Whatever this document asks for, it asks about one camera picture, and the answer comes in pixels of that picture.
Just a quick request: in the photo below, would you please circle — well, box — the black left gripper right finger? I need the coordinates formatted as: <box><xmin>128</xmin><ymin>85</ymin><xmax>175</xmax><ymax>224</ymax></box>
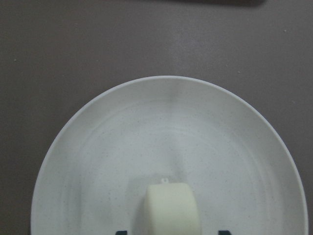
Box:
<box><xmin>218</xmin><ymin>230</ymin><xmax>232</xmax><ymax>235</ymax></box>

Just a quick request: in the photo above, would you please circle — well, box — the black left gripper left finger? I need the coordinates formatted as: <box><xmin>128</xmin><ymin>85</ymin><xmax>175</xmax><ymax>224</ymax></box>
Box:
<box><xmin>115</xmin><ymin>231</ymin><xmax>127</xmax><ymax>235</ymax></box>

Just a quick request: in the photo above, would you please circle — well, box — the white steamed bun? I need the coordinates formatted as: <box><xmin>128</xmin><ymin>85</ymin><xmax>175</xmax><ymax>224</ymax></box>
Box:
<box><xmin>144</xmin><ymin>183</ymin><xmax>201</xmax><ymax>235</ymax></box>

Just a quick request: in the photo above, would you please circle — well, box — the cream round plate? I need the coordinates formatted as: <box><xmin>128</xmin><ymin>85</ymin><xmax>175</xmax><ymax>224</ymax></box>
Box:
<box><xmin>31</xmin><ymin>76</ymin><xmax>309</xmax><ymax>235</ymax></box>

